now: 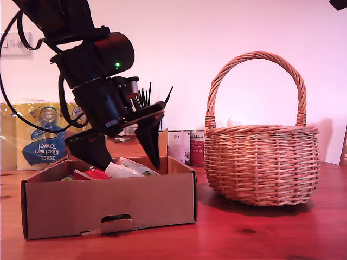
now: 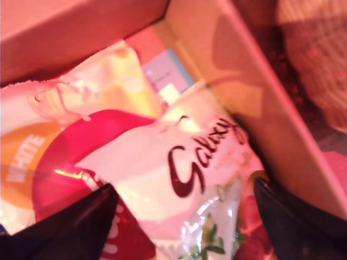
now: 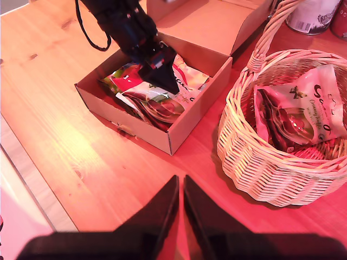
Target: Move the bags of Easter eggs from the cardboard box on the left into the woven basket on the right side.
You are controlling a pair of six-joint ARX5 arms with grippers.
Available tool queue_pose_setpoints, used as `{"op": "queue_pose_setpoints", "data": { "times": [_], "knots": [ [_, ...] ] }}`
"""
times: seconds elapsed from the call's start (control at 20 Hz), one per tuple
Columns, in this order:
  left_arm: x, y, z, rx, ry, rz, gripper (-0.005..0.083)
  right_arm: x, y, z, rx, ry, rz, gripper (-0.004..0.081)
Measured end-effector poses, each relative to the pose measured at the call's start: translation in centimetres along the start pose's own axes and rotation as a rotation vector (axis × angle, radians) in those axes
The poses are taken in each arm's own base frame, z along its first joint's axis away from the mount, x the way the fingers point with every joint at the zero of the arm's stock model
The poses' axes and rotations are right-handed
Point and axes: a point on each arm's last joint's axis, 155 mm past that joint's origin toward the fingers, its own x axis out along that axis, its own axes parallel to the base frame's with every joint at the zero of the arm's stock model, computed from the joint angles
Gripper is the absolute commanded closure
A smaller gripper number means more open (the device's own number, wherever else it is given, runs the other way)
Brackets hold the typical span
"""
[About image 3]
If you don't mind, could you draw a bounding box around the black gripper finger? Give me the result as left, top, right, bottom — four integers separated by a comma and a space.
183, 175, 254, 260
158, 54, 180, 94
138, 62, 177, 94
113, 175, 180, 260

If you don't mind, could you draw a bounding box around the white Galaxy truffle egg bag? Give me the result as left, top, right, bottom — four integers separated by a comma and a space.
115, 54, 211, 132
253, 64, 347, 154

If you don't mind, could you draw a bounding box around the white sheet with black lettering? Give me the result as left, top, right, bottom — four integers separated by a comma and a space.
0, 147, 55, 260

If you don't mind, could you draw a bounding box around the woven wicker basket with handle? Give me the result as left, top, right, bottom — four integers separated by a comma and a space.
216, 0, 347, 208

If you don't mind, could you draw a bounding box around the brown cardboard box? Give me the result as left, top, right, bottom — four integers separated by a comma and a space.
74, 0, 273, 157

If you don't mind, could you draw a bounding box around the thick black cable loop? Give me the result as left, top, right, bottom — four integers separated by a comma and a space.
75, 0, 112, 52

